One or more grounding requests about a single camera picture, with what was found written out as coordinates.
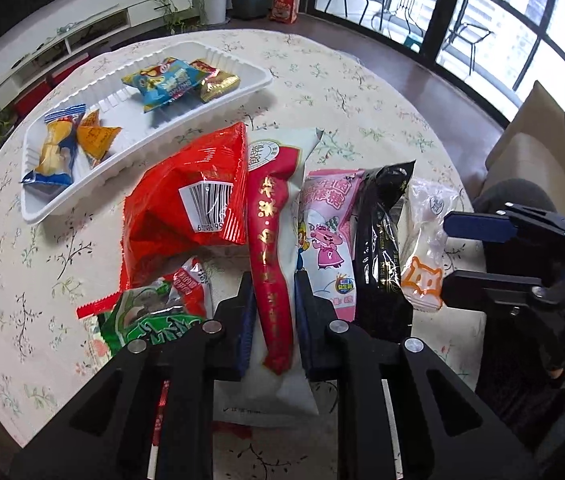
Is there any red paper bag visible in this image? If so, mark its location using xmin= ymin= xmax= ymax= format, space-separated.
xmin=269 ymin=0 xmax=299 ymax=25

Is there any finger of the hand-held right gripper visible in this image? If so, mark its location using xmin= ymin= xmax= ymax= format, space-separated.
xmin=439 ymin=270 xmax=563 ymax=311
xmin=443 ymin=202 xmax=565 ymax=246

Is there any grey mesh office chair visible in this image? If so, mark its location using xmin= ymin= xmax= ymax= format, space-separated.
xmin=472 ymin=177 xmax=565 ymax=226

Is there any blue and yellow snack packet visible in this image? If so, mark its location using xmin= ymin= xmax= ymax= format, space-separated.
xmin=21 ymin=104 xmax=87 ymax=187

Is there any small red and white packet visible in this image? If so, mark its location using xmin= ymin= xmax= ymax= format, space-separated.
xmin=165 ymin=257 xmax=213 ymax=318

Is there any pink snack packet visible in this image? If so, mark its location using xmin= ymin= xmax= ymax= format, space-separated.
xmin=295 ymin=167 xmax=368 ymax=323

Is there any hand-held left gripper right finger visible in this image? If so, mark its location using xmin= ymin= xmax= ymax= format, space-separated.
xmin=295 ymin=270 xmax=535 ymax=480

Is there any green snack packet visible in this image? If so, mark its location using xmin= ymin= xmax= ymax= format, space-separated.
xmin=76 ymin=280 xmax=213 ymax=361

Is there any gold and red snack packet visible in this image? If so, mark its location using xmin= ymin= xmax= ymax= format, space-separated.
xmin=190 ymin=59 xmax=240 ymax=104

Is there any white television cabinet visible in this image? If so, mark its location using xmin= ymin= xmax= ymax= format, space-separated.
xmin=0 ymin=0 xmax=203 ymax=111

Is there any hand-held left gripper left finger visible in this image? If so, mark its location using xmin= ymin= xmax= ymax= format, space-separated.
xmin=10 ymin=270 xmax=258 ymax=480

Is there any beige sofa cushion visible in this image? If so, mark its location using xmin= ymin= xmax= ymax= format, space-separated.
xmin=485 ymin=80 xmax=565 ymax=211

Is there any white plastic tray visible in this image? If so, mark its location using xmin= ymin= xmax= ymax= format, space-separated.
xmin=20 ymin=40 xmax=274 ymax=225

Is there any long white and red packet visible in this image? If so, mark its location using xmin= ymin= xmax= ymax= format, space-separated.
xmin=212 ymin=126 xmax=324 ymax=428

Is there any black-framed glass sliding door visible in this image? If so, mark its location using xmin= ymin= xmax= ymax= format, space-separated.
xmin=307 ymin=0 xmax=565 ymax=131

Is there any clear packet with orange fox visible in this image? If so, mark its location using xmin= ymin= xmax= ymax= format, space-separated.
xmin=399 ymin=177 xmax=458 ymax=313

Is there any orange snack packet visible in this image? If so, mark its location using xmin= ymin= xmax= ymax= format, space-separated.
xmin=76 ymin=109 xmax=123 ymax=168

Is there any blue panda snack packet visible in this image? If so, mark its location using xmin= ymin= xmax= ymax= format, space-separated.
xmin=121 ymin=56 xmax=208 ymax=114

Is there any round floral tablecloth table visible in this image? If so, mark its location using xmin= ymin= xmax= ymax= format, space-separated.
xmin=0 ymin=27 xmax=488 ymax=480

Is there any black snack packet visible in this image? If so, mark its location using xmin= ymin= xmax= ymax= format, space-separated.
xmin=352 ymin=160 xmax=417 ymax=346

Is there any red storage box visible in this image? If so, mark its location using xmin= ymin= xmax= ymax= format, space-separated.
xmin=52 ymin=57 xmax=90 ymax=83
xmin=15 ymin=85 xmax=53 ymax=117

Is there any black balcony chair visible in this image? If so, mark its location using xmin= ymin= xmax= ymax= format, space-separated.
xmin=442 ymin=0 xmax=495 ymax=76

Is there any glass balcony table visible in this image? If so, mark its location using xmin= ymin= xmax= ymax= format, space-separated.
xmin=372 ymin=0 xmax=443 ymax=41

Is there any large red snack bag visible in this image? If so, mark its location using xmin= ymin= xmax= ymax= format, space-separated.
xmin=120 ymin=121 xmax=249 ymax=306

